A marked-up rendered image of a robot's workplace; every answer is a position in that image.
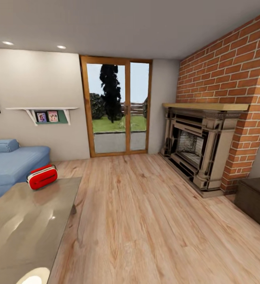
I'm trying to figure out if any radio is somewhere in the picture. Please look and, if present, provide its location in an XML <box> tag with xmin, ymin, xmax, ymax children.
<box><xmin>26</xmin><ymin>164</ymin><xmax>58</xmax><ymax>190</ymax></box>

